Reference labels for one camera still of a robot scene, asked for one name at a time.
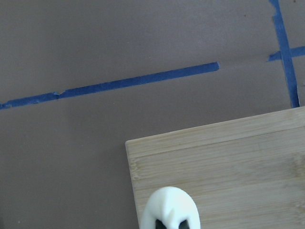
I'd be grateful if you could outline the bamboo cutting board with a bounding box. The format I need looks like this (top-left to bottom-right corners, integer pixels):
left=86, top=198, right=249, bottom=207
left=125, top=107, right=305, bottom=229

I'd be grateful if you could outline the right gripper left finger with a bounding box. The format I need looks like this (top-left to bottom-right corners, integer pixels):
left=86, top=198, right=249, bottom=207
left=155, top=219, right=167, bottom=229

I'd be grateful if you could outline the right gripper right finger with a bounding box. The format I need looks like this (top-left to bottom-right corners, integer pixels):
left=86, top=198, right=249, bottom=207
left=178, top=220, right=190, bottom=229

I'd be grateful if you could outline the white steamed bun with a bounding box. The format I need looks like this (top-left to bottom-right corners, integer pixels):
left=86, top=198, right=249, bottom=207
left=139, top=187, right=201, bottom=229

